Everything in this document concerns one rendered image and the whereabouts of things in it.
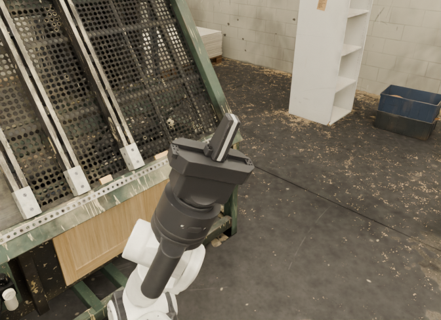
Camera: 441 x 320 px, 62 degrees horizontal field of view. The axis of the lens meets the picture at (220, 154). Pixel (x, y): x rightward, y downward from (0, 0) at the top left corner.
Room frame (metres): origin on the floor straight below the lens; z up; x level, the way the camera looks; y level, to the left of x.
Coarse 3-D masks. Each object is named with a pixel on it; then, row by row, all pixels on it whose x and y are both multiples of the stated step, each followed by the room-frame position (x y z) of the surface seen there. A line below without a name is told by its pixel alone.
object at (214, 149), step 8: (224, 120) 0.43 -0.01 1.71; (232, 120) 0.42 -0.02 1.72; (224, 128) 0.42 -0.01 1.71; (232, 128) 0.42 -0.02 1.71; (216, 136) 0.43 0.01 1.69; (224, 136) 0.42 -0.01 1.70; (208, 144) 0.43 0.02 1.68; (216, 144) 0.42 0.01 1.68; (224, 144) 0.42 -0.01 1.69; (208, 152) 0.42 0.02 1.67; (216, 152) 0.42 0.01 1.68; (216, 160) 0.42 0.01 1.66
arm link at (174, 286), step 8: (200, 248) 0.43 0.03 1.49; (192, 256) 0.41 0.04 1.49; (200, 256) 0.42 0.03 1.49; (192, 264) 0.40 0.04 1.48; (200, 264) 0.41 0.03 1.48; (136, 272) 0.46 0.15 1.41; (144, 272) 0.45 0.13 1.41; (184, 272) 0.40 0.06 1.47; (192, 272) 0.40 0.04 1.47; (176, 280) 0.42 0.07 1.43; (184, 280) 0.40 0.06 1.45; (192, 280) 0.40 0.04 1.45; (168, 288) 0.42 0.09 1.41; (176, 288) 0.42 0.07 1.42; (184, 288) 0.41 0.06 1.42
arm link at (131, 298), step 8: (128, 280) 0.50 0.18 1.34; (136, 280) 0.45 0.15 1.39; (128, 288) 0.48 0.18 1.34; (136, 288) 0.46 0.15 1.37; (112, 296) 0.51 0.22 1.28; (120, 296) 0.50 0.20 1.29; (128, 296) 0.48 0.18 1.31; (136, 296) 0.46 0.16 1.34; (144, 296) 0.46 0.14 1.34; (160, 296) 0.51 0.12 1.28; (120, 304) 0.48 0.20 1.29; (128, 304) 0.48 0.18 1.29; (136, 304) 0.47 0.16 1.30; (144, 304) 0.47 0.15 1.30; (152, 304) 0.49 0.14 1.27; (160, 304) 0.50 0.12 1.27; (120, 312) 0.47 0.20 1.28; (128, 312) 0.47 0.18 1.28; (136, 312) 0.47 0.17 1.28; (144, 312) 0.48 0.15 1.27
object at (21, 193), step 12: (0, 132) 1.35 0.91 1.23; (0, 144) 1.35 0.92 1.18; (0, 156) 1.29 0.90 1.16; (12, 156) 1.32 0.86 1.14; (12, 168) 1.29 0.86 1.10; (12, 180) 1.25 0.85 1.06; (24, 180) 1.27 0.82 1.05; (12, 192) 1.25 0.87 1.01; (24, 192) 1.24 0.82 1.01; (24, 204) 1.21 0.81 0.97; (36, 204) 1.23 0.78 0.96; (24, 216) 1.20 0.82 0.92
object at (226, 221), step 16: (64, 112) 2.61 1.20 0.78; (112, 144) 2.22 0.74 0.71; (32, 176) 1.82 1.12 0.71; (64, 176) 1.93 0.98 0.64; (224, 208) 2.14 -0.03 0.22; (224, 224) 2.02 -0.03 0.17; (208, 240) 1.90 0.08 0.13; (32, 256) 1.34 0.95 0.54; (48, 256) 1.39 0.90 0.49; (16, 272) 1.28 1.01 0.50; (32, 272) 1.28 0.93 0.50; (48, 272) 1.38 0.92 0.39; (32, 288) 1.26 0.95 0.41; (48, 288) 1.36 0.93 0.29; (64, 288) 1.41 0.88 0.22; (32, 304) 1.29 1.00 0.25; (48, 304) 1.29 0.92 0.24
